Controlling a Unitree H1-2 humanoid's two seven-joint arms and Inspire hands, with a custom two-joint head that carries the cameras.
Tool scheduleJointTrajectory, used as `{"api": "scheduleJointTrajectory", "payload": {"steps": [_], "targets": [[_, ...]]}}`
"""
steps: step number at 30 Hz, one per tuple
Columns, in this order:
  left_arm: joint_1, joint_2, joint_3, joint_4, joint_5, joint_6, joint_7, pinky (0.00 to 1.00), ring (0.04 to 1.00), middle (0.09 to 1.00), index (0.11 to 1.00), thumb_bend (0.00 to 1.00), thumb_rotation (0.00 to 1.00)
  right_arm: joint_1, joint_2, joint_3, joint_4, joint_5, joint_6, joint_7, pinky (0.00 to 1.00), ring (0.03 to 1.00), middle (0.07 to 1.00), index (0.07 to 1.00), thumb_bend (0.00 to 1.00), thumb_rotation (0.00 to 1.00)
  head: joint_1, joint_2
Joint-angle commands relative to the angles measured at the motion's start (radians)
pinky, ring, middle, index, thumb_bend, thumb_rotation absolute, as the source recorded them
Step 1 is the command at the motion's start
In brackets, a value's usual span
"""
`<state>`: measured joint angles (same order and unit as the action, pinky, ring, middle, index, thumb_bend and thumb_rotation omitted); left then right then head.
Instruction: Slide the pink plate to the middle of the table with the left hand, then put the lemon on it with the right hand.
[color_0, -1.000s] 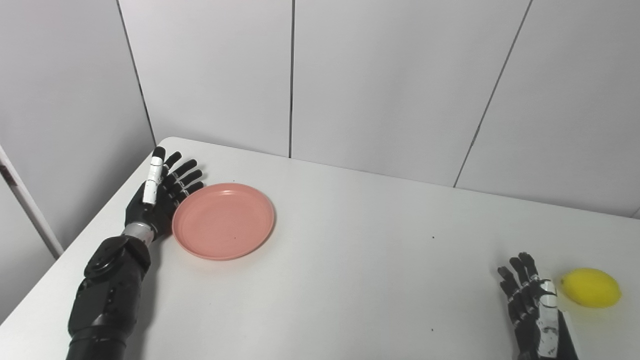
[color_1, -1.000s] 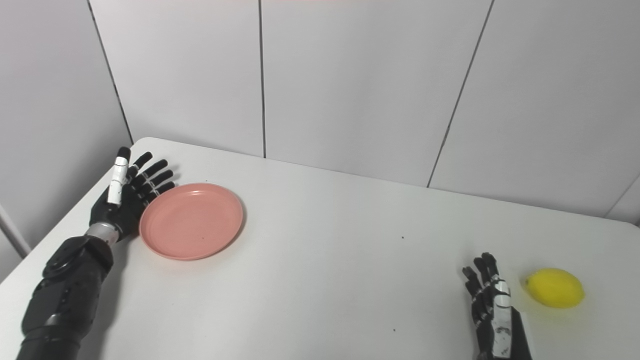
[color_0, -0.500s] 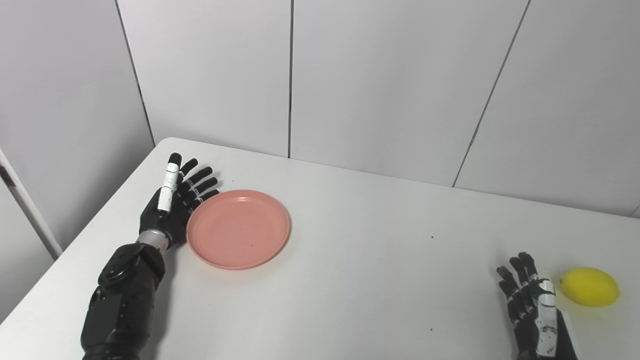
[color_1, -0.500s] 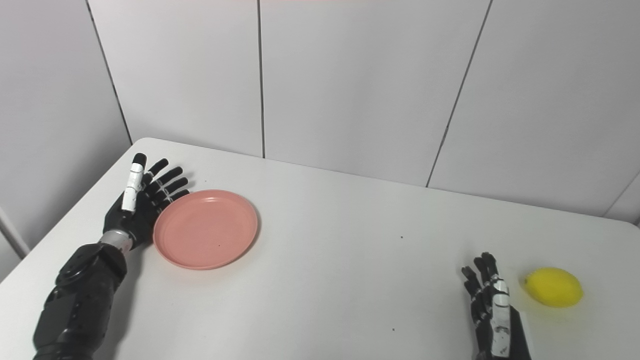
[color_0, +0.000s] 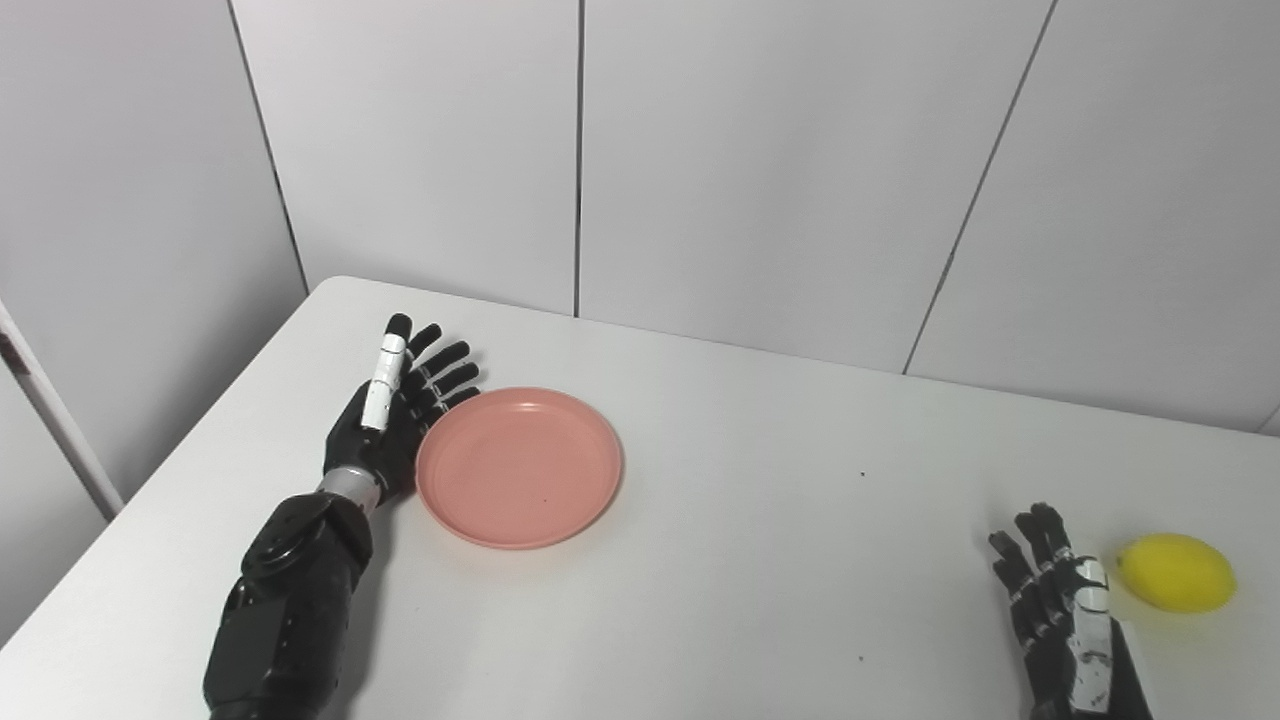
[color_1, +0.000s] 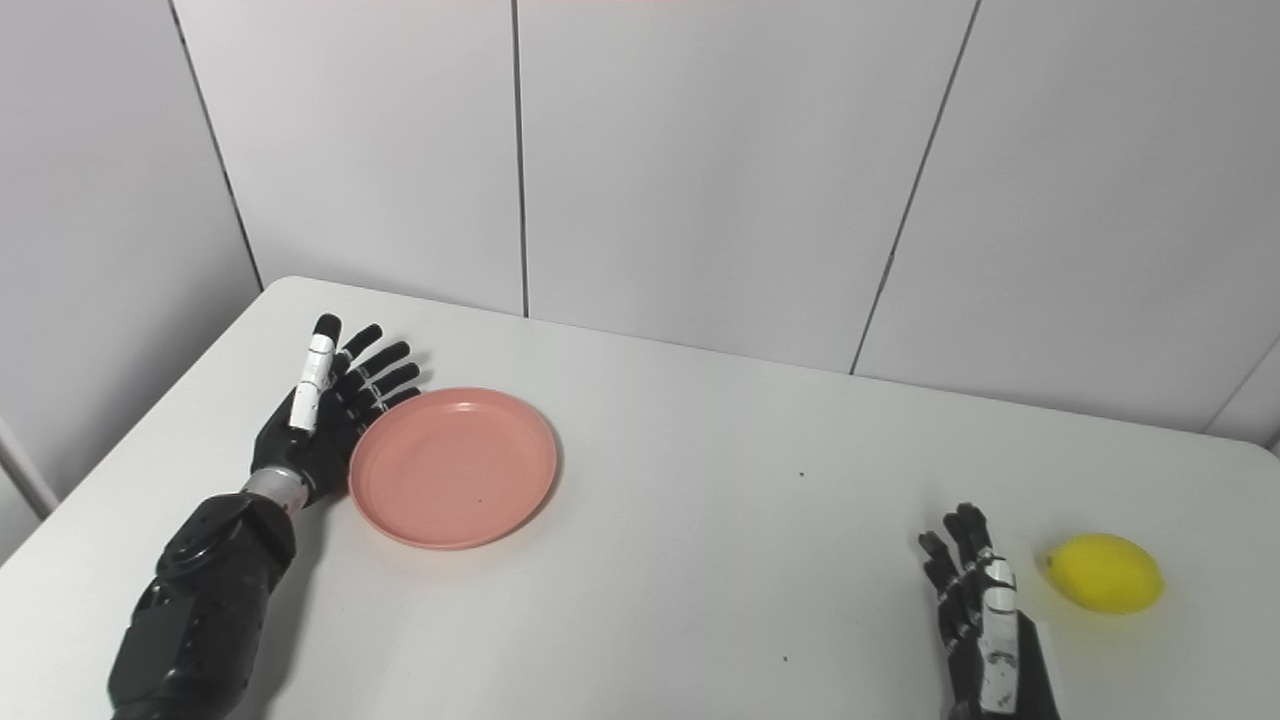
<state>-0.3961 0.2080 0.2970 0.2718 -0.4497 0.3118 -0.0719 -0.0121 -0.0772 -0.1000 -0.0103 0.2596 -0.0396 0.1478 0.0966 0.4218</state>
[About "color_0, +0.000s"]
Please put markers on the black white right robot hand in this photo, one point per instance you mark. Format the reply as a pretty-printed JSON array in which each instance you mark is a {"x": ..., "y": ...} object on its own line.
[{"x": 1085, "y": 660}]

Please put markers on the white slanted post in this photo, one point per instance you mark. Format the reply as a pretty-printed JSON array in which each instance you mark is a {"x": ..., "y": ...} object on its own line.
[{"x": 60, "y": 430}]

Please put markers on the pink round plate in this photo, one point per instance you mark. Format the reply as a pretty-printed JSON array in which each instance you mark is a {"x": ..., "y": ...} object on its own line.
[{"x": 520, "y": 470}]

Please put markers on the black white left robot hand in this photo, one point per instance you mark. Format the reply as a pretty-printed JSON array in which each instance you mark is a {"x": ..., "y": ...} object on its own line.
[{"x": 385, "y": 445}]

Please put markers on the yellow lemon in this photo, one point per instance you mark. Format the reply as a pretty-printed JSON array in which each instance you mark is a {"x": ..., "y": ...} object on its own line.
[{"x": 1178, "y": 573}]

